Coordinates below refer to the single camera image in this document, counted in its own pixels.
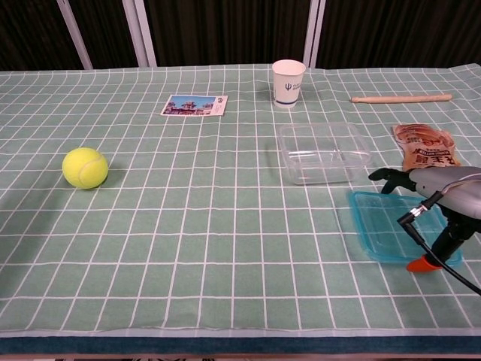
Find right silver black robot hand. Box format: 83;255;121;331
368;165;481;274

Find blue translucent container lid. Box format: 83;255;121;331
346;190;464;268

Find clear plastic container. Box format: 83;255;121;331
277;122;374;186

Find brown sauce spout pouch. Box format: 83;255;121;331
391;123;462;172

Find light wooden stick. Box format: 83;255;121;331
349;93;453;104

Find white paper cup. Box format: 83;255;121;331
271;59;307;110

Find green checked tablecloth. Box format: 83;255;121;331
0;62;481;339

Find black pleated curtain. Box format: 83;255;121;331
0;0;481;72

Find postcard with building photo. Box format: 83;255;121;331
161;94;229;117

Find yellow tennis ball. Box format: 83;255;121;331
62;147;110;190

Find wide double white frame post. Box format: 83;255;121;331
122;0;158;68

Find thin white frame post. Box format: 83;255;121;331
56;0;94;71

